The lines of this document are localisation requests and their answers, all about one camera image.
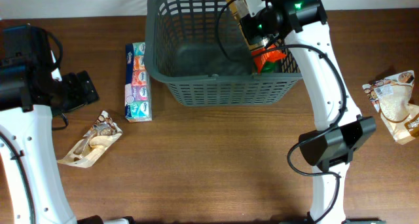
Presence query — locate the green lidded jar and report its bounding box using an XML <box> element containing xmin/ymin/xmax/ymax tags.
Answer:
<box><xmin>261</xmin><ymin>62</ymin><xmax>278</xmax><ymax>73</ymax></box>

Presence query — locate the brown snack pouch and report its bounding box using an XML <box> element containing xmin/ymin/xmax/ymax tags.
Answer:
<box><xmin>57</xmin><ymin>111</ymin><xmax>123</xmax><ymax>168</ymax></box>

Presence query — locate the Kleenex tissue multipack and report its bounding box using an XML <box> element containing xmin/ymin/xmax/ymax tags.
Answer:
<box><xmin>124</xmin><ymin>42</ymin><xmax>152</xmax><ymax>122</ymax></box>

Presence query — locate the orange spaghetti pasta packet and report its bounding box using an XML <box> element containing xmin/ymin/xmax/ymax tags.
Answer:
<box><xmin>226</xmin><ymin>0</ymin><xmax>287</xmax><ymax>74</ymax></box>

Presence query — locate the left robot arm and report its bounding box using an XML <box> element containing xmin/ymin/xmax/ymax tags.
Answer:
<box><xmin>1</xmin><ymin>25</ymin><xmax>103</xmax><ymax>223</ymax></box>

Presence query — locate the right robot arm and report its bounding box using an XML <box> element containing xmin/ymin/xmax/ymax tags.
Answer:
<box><xmin>240</xmin><ymin>0</ymin><xmax>376</xmax><ymax>223</ymax></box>

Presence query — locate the white rice pouch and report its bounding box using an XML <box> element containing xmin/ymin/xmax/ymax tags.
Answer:
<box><xmin>362</xmin><ymin>70</ymin><xmax>418</xmax><ymax>145</ymax></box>

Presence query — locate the grey plastic shopping basket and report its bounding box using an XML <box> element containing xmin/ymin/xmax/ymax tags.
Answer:
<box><xmin>145</xmin><ymin>0</ymin><xmax>302</xmax><ymax>107</ymax></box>

